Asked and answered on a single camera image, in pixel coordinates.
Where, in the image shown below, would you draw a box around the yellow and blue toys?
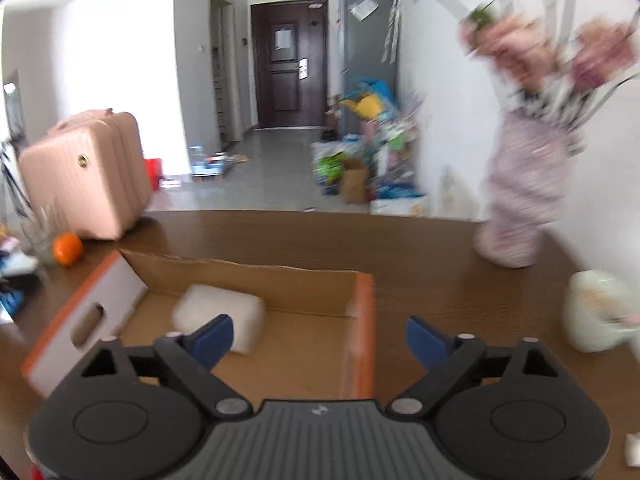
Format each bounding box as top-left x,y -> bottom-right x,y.
338,77 -> 399,122

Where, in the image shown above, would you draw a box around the white plastic pill bottle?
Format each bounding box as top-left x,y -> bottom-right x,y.
171,283 -> 268,357

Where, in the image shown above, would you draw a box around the grey refrigerator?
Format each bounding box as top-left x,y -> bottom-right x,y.
337,0 -> 402,137

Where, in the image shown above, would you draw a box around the crumpled white tissue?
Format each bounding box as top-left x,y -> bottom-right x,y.
625,432 -> 640,468

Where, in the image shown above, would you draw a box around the blue tissue pack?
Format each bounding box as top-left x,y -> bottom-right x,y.
1,250 -> 40,325

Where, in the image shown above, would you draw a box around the pink textured vase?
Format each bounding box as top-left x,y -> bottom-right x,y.
474,108 -> 584,269

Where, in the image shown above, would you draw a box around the dried pink roses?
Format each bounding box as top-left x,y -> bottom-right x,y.
440,0 -> 639,132

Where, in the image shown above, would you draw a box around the pink suitcase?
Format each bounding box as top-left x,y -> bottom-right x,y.
17,108 -> 152,240

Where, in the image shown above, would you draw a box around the pale green bowl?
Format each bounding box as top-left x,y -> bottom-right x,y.
562,270 -> 639,360

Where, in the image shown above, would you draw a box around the clear drinking glass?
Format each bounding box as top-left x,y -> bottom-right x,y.
21,207 -> 63,266

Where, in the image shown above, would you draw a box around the dark brown door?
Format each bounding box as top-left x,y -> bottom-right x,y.
250,0 -> 329,129

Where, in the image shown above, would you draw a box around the orange fruit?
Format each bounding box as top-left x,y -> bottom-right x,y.
52,232 -> 84,266

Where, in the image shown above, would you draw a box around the red cardboard box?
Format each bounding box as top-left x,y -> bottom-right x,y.
22,250 -> 375,404

